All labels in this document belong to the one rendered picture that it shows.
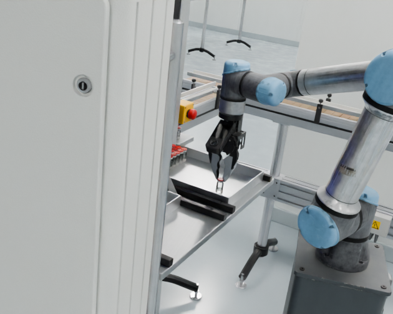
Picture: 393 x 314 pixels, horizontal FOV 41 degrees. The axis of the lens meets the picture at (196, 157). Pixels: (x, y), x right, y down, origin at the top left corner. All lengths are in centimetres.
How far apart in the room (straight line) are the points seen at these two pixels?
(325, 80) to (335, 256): 48
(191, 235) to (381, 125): 54
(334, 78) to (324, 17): 160
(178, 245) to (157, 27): 78
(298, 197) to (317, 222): 128
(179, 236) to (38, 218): 72
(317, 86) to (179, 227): 53
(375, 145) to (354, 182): 11
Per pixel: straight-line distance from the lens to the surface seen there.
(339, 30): 301
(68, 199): 66
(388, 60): 120
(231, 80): 149
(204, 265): 287
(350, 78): 142
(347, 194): 133
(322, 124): 246
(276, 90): 142
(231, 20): 1050
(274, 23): 1015
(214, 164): 159
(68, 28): 60
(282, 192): 266
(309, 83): 148
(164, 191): 86
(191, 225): 143
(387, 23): 296
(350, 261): 154
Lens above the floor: 159
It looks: 22 degrees down
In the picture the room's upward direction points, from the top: 7 degrees clockwise
